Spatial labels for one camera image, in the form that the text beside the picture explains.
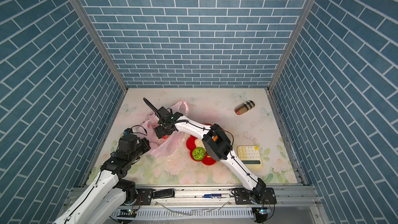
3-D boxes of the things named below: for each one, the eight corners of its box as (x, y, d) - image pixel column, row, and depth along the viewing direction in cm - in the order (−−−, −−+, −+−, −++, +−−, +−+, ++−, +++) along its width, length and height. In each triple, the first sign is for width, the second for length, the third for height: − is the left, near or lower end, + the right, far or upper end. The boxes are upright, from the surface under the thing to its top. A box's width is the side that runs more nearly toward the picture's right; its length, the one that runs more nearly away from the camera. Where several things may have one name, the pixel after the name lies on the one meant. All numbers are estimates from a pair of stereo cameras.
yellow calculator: (239, 168, 85) (240, 166, 82) (236, 147, 93) (237, 145, 90) (262, 168, 85) (264, 167, 82) (258, 147, 93) (259, 145, 90)
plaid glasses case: (238, 116, 107) (239, 113, 104) (233, 111, 110) (234, 108, 107) (255, 106, 113) (256, 103, 110) (250, 101, 116) (251, 98, 113)
